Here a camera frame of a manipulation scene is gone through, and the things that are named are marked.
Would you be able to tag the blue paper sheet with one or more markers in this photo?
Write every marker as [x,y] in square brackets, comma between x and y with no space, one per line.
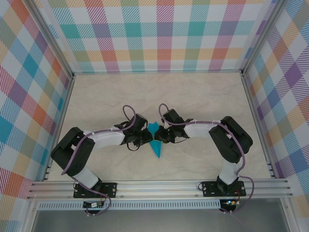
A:
[157,149]

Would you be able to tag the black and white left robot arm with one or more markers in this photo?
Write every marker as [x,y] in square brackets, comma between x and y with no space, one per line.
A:
[70,154]

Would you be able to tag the grey metal panel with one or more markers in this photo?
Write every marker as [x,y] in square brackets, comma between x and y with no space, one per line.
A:
[157,222]

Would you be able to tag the small circuit board white label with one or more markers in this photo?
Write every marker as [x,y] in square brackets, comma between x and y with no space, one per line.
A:
[93,205]

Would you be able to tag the small circuit board green light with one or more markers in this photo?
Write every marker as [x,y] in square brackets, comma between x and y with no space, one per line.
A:
[230,202]

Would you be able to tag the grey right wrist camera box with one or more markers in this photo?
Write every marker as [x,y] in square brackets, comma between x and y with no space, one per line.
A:
[164,125]

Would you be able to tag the long aluminium mounting rail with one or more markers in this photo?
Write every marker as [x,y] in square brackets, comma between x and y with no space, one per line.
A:
[157,189]

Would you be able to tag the aluminium table edge rail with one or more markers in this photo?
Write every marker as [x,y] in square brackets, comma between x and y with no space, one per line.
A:
[61,120]
[256,120]
[157,72]

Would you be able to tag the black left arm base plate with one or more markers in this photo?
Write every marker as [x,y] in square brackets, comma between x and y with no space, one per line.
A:
[108,189]

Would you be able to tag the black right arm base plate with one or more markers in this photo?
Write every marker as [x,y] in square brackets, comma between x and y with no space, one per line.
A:
[210,189]

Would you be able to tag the aluminium frame post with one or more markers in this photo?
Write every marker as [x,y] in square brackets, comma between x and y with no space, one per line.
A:
[262,36]
[53,38]

